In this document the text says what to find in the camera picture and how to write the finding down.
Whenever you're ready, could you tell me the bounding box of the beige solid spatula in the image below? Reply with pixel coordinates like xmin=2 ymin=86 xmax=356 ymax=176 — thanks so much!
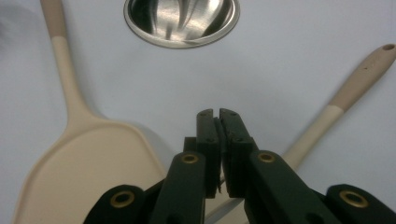
xmin=11 ymin=0 xmax=167 ymax=224

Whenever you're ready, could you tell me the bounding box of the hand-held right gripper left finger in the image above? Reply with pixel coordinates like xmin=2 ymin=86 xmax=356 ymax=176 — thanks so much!
xmin=148 ymin=108 xmax=226 ymax=224

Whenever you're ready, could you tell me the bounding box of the beige slotted turner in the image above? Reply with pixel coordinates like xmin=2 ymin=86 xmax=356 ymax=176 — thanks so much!
xmin=204 ymin=43 xmax=396 ymax=224

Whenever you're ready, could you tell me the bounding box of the steel utensil rack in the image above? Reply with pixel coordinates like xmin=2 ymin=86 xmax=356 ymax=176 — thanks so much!
xmin=123 ymin=0 xmax=241 ymax=49

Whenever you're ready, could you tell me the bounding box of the white table cover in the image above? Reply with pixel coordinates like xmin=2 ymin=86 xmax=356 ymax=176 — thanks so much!
xmin=0 ymin=0 xmax=396 ymax=224

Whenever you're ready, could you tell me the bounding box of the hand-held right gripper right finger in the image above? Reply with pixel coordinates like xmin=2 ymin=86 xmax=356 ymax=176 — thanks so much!
xmin=219 ymin=108 xmax=344 ymax=224

